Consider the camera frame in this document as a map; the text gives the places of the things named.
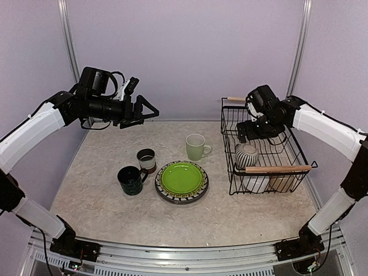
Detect yellow green woven plate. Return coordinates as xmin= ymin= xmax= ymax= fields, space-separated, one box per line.
xmin=158 ymin=161 xmax=205 ymax=198

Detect white plate dark stripes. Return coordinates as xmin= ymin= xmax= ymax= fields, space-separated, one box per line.
xmin=155 ymin=160 xmax=209 ymax=205

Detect brown white small bowl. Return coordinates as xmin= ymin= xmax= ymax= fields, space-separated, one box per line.
xmin=136 ymin=148 xmax=156 ymax=174

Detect beige cup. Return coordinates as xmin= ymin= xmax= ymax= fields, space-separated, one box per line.
xmin=268 ymin=175 xmax=296 ymax=193

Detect grey reindeer plate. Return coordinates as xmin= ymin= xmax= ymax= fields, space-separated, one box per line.
xmin=155 ymin=185 xmax=209 ymax=205

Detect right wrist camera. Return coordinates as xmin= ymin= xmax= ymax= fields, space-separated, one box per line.
xmin=245 ymin=85 xmax=280 ymax=122

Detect dark green mug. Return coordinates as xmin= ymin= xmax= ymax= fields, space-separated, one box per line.
xmin=117 ymin=166 xmax=148 ymax=196

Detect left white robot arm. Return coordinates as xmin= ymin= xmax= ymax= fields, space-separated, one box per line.
xmin=1 ymin=85 xmax=159 ymax=256

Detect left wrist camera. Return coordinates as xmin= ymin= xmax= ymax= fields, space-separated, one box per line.
xmin=78 ymin=66 xmax=141 ymax=101

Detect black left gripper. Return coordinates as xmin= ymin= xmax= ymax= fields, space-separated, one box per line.
xmin=87 ymin=94 xmax=159 ymax=128

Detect striped black white cup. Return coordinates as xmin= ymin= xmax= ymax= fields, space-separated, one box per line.
xmin=235 ymin=144 xmax=259 ymax=168

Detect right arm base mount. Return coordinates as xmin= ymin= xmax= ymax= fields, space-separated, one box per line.
xmin=275 ymin=239 xmax=325 ymax=261

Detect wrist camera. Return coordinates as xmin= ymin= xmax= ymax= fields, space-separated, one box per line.
xmin=78 ymin=66 xmax=141 ymax=101
xmin=245 ymin=85 xmax=280 ymax=122

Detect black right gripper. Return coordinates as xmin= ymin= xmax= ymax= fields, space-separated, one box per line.
xmin=237 ymin=112 xmax=283 ymax=142

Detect light green cup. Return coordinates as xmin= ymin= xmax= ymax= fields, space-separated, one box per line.
xmin=185 ymin=133 xmax=213 ymax=161

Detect aluminium front rail frame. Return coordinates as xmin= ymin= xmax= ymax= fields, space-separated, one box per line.
xmin=20 ymin=227 xmax=354 ymax=276

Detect black wire dish rack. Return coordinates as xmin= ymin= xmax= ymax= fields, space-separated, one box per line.
xmin=221 ymin=97 xmax=318 ymax=196

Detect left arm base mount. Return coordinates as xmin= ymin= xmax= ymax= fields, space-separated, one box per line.
xmin=50 ymin=239 xmax=101 ymax=262

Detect lime green plate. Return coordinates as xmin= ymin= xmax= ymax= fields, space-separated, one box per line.
xmin=160 ymin=162 xmax=202 ymax=194

